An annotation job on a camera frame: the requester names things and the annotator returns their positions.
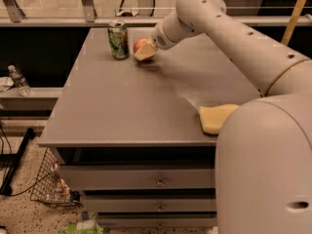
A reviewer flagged red apple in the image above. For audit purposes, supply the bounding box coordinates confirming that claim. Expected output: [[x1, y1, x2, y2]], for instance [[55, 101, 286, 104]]
[[133, 37, 156, 62]]

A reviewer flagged yellow sponge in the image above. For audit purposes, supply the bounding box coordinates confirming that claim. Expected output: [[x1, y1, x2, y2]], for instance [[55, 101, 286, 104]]
[[198, 104, 238, 135]]

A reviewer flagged wire mesh basket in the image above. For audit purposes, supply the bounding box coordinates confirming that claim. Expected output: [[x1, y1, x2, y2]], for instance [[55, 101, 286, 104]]
[[30, 149, 80, 209]]

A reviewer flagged green soda can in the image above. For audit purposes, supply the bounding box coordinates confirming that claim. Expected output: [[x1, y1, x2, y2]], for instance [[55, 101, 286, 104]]
[[107, 19, 130, 59]]

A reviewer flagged clear plastic water bottle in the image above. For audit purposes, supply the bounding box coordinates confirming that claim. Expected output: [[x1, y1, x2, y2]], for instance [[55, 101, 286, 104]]
[[8, 65, 31, 97]]

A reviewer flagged grey drawer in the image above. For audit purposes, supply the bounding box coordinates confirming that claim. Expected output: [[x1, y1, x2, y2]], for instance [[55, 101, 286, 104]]
[[58, 165, 215, 190], [97, 213, 217, 228], [82, 195, 216, 213]]

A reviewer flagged black cable on floor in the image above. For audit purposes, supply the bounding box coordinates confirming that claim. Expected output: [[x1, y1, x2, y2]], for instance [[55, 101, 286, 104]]
[[0, 120, 62, 198]]

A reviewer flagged bottom grey drawer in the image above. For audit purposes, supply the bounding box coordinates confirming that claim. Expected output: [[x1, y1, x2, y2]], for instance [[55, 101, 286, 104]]
[[97, 213, 217, 228]]

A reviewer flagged grey drawer cabinet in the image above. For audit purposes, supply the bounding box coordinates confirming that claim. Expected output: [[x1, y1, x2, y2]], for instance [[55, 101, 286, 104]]
[[37, 26, 261, 230]]

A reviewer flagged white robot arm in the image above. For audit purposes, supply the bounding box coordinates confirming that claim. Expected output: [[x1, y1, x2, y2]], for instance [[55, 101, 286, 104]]
[[151, 0, 312, 234]]

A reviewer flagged black metal stand leg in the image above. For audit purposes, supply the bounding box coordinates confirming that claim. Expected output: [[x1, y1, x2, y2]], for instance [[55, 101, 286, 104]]
[[0, 128, 35, 196]]

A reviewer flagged green white package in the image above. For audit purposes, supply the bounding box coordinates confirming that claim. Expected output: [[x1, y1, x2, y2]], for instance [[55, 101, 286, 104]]
[[59, 219, 103, 234]]

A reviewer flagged middle grey drawer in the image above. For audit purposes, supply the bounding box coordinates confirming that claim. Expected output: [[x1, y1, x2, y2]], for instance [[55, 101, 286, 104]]
[[82, 195, 216, 213]]

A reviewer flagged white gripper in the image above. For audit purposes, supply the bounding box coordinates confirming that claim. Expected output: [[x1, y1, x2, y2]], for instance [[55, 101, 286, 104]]
[[134, 22, 174, 62]]

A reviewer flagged crumpled white paper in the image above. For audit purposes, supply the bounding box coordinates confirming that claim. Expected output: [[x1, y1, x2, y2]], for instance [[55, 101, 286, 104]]
[[0, 77, 14, 92]]

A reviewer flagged top grey drawer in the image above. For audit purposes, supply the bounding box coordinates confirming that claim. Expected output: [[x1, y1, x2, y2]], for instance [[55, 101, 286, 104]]
[[58, 165, 215, 190]]

